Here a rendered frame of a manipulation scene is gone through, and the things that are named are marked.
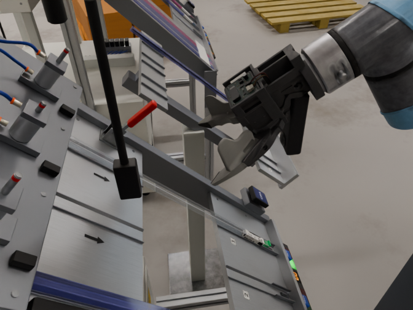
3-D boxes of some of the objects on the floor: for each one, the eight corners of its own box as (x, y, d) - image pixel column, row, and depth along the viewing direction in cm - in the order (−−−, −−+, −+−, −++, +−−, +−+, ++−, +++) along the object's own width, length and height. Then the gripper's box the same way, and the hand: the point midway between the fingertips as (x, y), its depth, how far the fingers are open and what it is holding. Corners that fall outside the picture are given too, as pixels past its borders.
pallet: (335, 0, 447) (337, -9, 439) (375, 24, 382) (378, 13, 374) (242, 8, 425) (243, -3, 417) (267, 34, 360) (268, 23, 352)
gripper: (275, 21, 53) (174, 93, 58) (327, 83, 38) (186, 173, 44) (297, 61, 58) (203, 124, 64) (351, 130, 43) (222, 204, 49)
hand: (206, 155), depth 55 cm, fingers open, 14 cm apart
